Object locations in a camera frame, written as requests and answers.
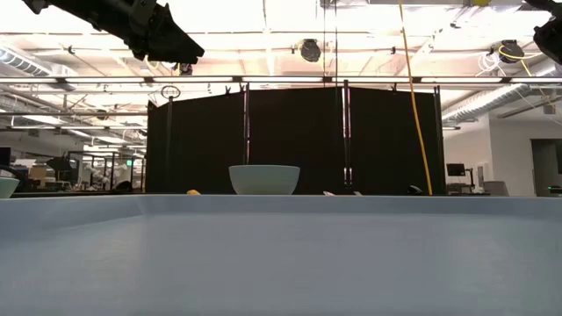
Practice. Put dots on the black folding partition screen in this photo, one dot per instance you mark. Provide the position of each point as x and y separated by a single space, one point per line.
298 140

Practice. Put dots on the blue bowl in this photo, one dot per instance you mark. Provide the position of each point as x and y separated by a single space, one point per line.
263 180

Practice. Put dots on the silver ventilation duct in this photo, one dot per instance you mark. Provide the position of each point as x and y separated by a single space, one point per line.
26 61
483 103

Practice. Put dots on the teal plate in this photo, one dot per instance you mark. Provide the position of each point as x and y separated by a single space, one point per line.
6 186

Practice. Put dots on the black computer monitor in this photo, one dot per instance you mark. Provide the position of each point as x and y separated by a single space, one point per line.
456 169

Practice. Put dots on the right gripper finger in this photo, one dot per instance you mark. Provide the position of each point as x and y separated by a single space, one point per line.
551 39

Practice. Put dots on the orange cloth napkin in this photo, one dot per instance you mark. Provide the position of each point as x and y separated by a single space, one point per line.
193 192

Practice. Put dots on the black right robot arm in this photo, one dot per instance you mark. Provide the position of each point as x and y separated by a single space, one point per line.
544 3

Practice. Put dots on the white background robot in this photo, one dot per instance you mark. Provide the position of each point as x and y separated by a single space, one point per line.
94 173

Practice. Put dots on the cardboard box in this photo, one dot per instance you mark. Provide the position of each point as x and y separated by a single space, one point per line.
38 174

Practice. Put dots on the long led light bar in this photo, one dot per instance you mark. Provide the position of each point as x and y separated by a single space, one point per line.
281 80

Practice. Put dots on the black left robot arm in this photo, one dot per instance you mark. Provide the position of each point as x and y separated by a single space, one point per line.
88 13

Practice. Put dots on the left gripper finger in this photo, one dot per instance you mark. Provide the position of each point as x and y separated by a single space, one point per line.
175 44

